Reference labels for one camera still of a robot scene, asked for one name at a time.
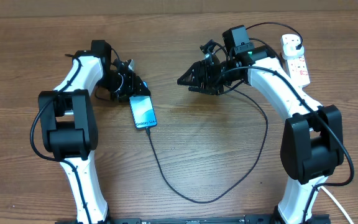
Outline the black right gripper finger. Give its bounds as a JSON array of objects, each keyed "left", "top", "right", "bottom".
[
  {"left": 188, "top": 86, "right": 219, "bottom": 95},
  {"left": 177, "top": 61, "right": 206, "bottom": 86}
]

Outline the blue Galaxy smartphone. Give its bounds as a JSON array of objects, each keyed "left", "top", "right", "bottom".
[{"left": 129, "top": 96, "right": 158, "bottom": 129}]

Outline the black USB charging cable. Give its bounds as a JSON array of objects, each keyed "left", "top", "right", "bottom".
[{"left": 145, "top": 22, "right": 304, "bottom": 205}]

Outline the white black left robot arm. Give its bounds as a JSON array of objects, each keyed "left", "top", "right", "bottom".
[{"left": 30, "top": 40, "right": 151, "bottom": 223}]

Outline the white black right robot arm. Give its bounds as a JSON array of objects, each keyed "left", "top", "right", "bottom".
[{"left": 177, "top": 26, "right": 349, "bottom": 223}]

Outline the white charger plug adapter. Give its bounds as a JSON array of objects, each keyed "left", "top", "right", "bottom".
[{"left": 282, "top": 42, "right": 305, "bottom": 60}]

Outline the white power strip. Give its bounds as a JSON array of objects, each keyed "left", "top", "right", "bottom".
[{"left": 280, "top": 34, "right": 310, "bottom": 88}]

